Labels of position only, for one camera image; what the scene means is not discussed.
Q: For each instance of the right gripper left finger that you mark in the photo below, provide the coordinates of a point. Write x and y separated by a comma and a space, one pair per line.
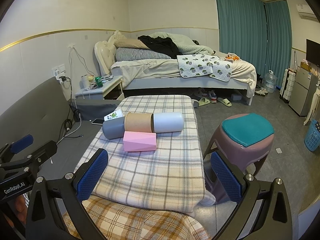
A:
44, 219

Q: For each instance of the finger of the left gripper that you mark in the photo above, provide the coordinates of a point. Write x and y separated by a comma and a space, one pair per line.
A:
20, 145

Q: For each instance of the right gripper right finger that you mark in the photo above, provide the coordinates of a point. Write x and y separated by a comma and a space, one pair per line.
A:
273, 220

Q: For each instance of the white leaf-print paper cup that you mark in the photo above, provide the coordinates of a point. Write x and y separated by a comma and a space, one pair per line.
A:
118, 113

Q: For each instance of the dark grey cup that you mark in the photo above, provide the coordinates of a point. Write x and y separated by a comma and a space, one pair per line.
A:
113, 129

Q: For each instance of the pink faceted cup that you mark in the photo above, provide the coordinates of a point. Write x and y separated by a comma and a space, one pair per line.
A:
139, 141

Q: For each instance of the tan cardboard cup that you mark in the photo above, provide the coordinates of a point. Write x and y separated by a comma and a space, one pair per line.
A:
139, 122

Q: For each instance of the light blue cup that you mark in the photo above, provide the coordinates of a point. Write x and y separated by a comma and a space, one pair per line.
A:
168, 122

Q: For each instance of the purple plastic stool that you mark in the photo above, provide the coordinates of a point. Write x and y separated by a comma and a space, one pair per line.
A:
237, 154

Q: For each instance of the orange plaid cushion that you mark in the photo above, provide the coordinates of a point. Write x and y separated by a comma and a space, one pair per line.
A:
118, 221

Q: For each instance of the smartphone on sofa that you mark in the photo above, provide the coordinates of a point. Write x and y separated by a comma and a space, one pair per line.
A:
98, 121

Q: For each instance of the blue laundry basket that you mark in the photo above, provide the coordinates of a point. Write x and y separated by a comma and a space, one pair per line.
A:
312, 138

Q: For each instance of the white kettle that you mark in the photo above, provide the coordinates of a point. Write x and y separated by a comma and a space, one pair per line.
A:
85, 81

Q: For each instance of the teal stool cushion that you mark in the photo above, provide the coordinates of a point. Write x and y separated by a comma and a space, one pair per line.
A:
247, 130

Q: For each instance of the green can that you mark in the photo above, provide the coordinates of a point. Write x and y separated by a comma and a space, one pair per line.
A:
98, 82

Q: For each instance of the plaid blanket on table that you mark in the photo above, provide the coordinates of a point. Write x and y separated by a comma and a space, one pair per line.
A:
169, 178

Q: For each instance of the bedside table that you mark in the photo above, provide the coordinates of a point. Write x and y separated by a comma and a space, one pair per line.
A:
111, 90

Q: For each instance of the green slipper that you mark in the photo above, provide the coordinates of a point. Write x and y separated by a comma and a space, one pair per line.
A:
204, 101
225, 102

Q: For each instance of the checked pillow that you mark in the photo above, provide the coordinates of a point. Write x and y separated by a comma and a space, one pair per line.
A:
134, 54

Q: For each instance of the water bottle jug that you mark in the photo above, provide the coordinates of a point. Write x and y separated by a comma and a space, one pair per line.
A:
270, 81

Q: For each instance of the grey mini fridge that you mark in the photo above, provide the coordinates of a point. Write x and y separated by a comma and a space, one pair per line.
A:
303, 91

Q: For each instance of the beige pillow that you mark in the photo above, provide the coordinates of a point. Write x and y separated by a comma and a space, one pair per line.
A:
130, 43

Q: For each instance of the bed with white headboard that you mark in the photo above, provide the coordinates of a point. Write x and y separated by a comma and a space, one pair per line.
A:
155, 73

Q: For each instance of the black television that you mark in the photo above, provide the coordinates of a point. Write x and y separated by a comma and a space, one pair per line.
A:
313, 52

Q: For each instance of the leaf-print quilt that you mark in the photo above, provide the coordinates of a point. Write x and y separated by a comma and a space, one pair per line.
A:
197, 65

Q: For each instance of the black clothing on bed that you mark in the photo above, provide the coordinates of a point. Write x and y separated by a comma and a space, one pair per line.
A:
161, 45

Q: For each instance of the teal curtain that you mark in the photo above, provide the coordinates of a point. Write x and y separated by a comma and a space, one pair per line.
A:
258, 32

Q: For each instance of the green blanket on bed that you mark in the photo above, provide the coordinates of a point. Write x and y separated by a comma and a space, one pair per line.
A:
185, 44

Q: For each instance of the air conditioner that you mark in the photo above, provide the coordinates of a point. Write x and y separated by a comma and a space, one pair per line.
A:
305, 12

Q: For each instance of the wall power strip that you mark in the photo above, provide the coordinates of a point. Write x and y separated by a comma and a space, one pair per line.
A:
58, 72

